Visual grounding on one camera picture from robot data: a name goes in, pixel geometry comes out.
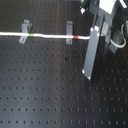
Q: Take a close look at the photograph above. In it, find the long dark flat gripper finger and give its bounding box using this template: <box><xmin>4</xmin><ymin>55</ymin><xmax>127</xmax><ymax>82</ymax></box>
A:
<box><xmin>82</xmin><ymin>15</ymin><xmax>103</xmax><ymax>80</ymax></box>

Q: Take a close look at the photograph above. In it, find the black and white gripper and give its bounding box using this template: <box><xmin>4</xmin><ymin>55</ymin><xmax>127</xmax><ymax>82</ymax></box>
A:
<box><xmin>81</xmin><ymin>0</ymin><xmax>121</xmax><ymax>44</ymax></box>

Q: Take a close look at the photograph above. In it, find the white cable with coloured marks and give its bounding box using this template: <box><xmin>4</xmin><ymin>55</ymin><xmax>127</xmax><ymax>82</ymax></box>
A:
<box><xmin>0</xmin><ymin>31</ymin><xmax>104</xmax><ymax>41</ymax></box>

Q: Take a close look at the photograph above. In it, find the grey bracket with white cable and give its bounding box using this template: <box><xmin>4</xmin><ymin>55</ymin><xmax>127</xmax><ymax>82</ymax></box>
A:
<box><xmin>109</xmin><ymin>22</ymin><xmax>128</xmax><ymax>53</ymax></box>

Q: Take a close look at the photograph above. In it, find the right grey cable clip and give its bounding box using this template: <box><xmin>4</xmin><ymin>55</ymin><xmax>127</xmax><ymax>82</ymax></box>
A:
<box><xmin>66</xmin><ymin>21</ymin><xmax>73</xmax><ymax>45</ymax></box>

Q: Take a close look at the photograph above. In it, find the grey cable clip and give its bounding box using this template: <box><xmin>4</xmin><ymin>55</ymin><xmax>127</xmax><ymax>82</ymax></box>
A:
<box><xmin>66</xmin><ymin>21</ymin><xmax>73</xmax><ymax>45</ymax></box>
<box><xmin>19</xmin><ymin>20</ymin><xmax>33</xmax><ymax>44</ymax></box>

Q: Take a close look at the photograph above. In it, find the left grey cable clip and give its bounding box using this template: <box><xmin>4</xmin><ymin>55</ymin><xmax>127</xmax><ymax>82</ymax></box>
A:
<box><xmin>19</xmin><ymin>20</ymin><xmax>33</xmax><ymax>44</ymax></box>

